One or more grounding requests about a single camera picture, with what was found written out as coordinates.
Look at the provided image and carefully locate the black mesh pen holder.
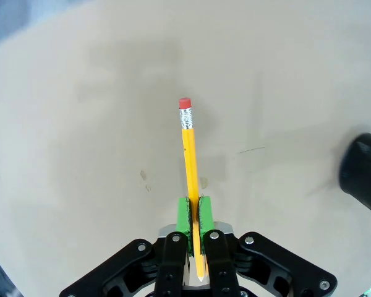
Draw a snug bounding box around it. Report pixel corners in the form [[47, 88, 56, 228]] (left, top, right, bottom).
[[338, 132, 371, 222]]

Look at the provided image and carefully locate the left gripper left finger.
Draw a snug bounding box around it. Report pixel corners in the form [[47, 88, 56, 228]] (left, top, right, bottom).
[[59, 196, 195, 297]]

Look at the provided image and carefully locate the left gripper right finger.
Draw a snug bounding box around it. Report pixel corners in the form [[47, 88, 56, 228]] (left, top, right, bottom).
[[199, 195, 338, 297]]

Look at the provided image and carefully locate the yellow pencil with eraser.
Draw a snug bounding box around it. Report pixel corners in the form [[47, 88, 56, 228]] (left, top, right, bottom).
[[178, 97, 208, 282]]

